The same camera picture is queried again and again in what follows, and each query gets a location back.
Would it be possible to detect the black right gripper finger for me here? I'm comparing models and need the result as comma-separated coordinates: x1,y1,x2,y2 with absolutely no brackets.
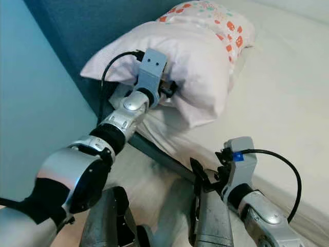
215,148,233,168
189,157,217,195

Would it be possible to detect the pink floral pillow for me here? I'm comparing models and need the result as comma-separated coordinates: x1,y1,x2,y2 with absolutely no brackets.
80,0,255,129

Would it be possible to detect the grey robot right leg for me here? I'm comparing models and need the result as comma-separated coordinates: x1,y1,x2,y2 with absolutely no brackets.
189,188,236,247

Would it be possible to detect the grey robot leg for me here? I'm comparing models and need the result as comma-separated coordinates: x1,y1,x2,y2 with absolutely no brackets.
189,188,236,247
80,186,155,247

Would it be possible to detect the mattress with cream sheet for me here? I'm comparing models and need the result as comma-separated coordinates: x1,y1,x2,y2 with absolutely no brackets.
108,0,329,247

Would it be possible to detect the grey robot left leg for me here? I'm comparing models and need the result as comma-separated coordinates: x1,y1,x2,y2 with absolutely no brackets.
80,186,155,247

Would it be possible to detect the teal upholstered headboard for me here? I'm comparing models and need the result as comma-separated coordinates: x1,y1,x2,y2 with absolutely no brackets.
23,0,186,129

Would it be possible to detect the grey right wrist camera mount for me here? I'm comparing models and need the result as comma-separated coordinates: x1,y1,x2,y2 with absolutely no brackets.
221,136,258,201

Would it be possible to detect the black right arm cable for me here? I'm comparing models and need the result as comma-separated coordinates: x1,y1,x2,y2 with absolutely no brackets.
244,148,303,224

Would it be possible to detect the teal bed frame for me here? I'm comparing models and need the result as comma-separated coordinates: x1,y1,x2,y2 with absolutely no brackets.
126,133,201,186

